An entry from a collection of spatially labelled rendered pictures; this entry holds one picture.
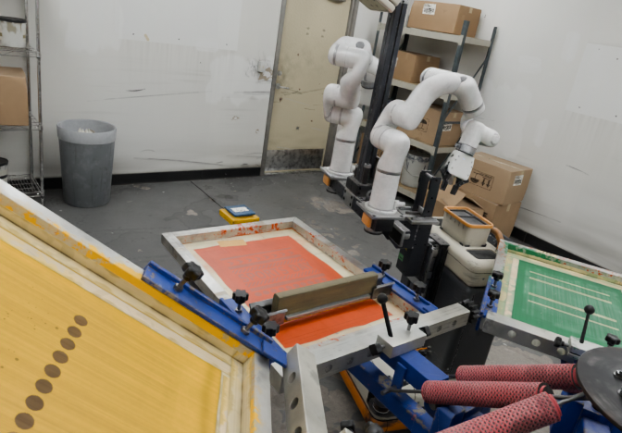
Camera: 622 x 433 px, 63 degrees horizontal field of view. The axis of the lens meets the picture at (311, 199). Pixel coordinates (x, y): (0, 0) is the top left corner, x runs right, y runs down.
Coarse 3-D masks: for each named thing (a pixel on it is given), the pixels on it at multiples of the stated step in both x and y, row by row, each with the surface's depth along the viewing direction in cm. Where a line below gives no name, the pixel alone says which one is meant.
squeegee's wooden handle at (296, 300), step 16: (368, 272) 162; (304, 288) 146; (320, 288) 148; (336, 288) 152; (352, 288) 156; (368, 288) 161; (272, 304) 142; (288, 304) 142; (304, 304) 146; (320, 304) 150
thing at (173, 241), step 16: (240, 224) 198; (256, 224) 201; (272, 224) 204; (288, 224) 209; (304, 224) 208; (176, 240) 177; (192, 240) 184; (208, 240) 188; (320, 240) 196; (176, 256) 170; (192, 256) 167; (336, 256) 188; (352, 256) 187; (352, 272) 182; (208, 288) 151; (400, 304) 164; (400, 320) 151; (352, 336) 139
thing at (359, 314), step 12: (264, 240) 196; (276, 240) 198; (288, 240) 200; (300, 252) 191; (312, 264) 184; (324, 264) 185; (336, 276) 178; (372, 300) 166; (324, 312) 155; (336, 312) 156; (348, 312) 157; (360, 312) 158; (372, 312) 159; (348, 324) 151; (360, 324) 152
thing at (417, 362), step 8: (408, 352) 128; (416, 352) 129; (384, 360) 130; (392, 360) 128; (400, 360) 126; (408, 360) 125; (416, 360) 125; (424, 360) 126; (392, 368) 128; (408, 368) 124; (416, 368) 122; (424, 368) 123; (432, 368) 123; (408, 376) 124; (416, 376) 122; (424, 376) 120; (432, 376) 120; (440, 376) 121; (416, 384) 122
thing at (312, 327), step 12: (204, 252) 179; (216, 252) 181; (228, 252) 182; (240, 252) 184; (252, 252) 185; (216, 264) 173; (228, 276) 166; (240, 288) 160; (252, 300) 155; (288, 324) 146; (300, 324) 147; (312, 324) 148; (324, 324) 149; (336, 324) 150; (276, 336) 140; (288, 336) 141; (300, 336) 142; (312, 336) 142; (324, 336) 143
